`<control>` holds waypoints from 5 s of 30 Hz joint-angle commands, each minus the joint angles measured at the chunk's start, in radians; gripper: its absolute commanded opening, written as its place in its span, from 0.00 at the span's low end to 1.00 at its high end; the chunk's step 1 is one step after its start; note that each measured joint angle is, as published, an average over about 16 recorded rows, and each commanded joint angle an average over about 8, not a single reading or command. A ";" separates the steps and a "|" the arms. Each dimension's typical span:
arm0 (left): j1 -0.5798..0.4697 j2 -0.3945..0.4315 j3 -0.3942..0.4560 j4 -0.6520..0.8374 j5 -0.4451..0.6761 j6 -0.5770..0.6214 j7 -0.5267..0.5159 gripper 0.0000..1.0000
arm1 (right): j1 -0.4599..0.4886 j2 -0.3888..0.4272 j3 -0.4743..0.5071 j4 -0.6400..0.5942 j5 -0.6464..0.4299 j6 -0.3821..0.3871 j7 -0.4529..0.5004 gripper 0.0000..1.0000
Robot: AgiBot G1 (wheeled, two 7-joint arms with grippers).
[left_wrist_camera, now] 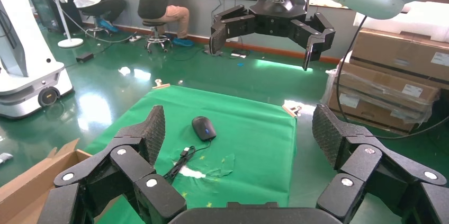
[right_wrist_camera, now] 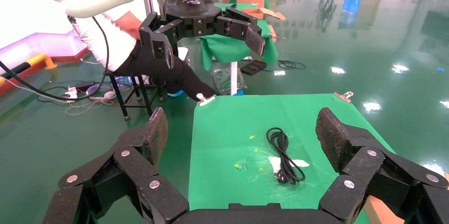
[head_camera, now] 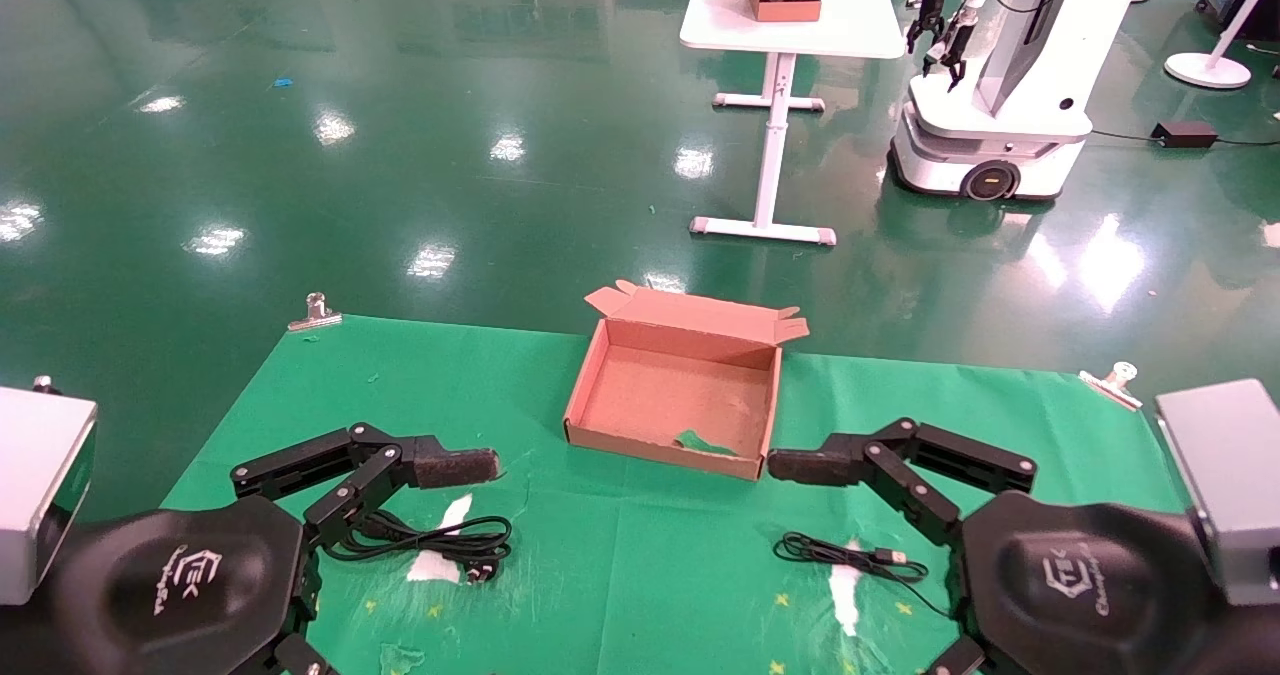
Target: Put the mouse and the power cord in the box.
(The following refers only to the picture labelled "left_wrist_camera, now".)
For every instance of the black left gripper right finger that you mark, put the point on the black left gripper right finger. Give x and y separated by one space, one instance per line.
361 166

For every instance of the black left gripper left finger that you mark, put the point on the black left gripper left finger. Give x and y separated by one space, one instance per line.
126 161

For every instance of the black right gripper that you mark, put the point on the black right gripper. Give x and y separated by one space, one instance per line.
280 5

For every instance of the black computer mouse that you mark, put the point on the black computer mouse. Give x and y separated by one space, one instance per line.
203 128

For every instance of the open brown cardboard box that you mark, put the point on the open brown cardboard box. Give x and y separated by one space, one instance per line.
31 187

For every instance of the black power adapter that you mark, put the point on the black power adapter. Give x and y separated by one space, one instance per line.
240 54
84 57

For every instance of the flat brown labelled carton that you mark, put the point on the flat brown labelled carton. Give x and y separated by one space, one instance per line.
368 113

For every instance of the long grey work counter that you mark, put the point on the long grey work counter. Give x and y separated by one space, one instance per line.
207 12

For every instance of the plastic wrapped brown carton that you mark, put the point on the plastic wrapped brown carton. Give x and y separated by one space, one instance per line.
379 85

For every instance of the large brown shipping carton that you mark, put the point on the large brown shipping carton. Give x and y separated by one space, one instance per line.
396 54

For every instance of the green table cloth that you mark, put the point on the green table cloth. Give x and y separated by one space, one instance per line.
245 145

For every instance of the black swivel stool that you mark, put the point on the black swivel stool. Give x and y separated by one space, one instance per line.
96 27
156 36

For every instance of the white power strip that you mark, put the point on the white power strip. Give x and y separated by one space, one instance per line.
135 38

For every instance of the white wheeled background robot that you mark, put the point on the white wheeled background robot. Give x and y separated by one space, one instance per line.
28 75

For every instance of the white foam block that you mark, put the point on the white foam block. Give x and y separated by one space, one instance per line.
414 19

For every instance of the black cabinet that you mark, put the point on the black cabinet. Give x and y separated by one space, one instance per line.
43 10

